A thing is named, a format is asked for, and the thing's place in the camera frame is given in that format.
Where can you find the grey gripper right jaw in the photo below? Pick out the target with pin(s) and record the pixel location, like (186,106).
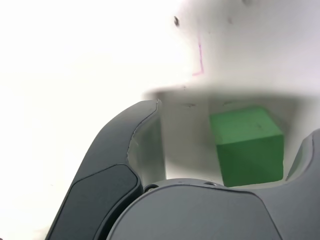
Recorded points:
(212,215)

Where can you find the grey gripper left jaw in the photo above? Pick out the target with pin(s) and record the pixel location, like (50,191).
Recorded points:
(105,160)

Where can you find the green cube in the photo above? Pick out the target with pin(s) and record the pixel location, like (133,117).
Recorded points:
(247,150)

